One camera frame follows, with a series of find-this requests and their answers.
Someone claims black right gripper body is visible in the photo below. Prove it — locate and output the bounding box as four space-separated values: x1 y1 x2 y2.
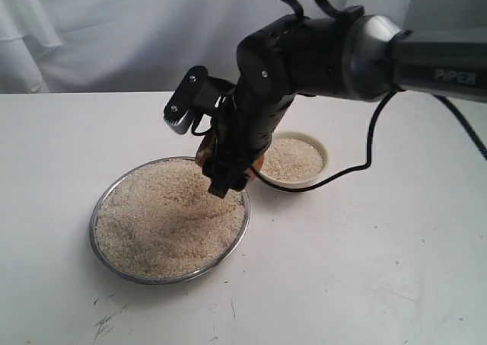
163 65 274 179

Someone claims brown wooden cup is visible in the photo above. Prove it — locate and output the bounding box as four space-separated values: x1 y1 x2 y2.
195 133 265 171

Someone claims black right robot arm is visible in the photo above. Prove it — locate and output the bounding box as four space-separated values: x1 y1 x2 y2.
164 6 486 197

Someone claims small cream rice bowl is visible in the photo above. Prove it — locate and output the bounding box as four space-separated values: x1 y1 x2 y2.
255 131 328 193

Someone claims large metal rice plate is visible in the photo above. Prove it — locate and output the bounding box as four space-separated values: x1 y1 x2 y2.
88 156 250 285

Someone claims white backdrop curtain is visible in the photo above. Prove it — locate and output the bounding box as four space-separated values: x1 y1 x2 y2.
0 0 487 94

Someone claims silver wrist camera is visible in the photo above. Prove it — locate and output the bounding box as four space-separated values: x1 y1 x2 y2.
164 110 195 135

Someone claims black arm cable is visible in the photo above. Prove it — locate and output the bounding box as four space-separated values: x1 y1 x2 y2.
189 0 487 192

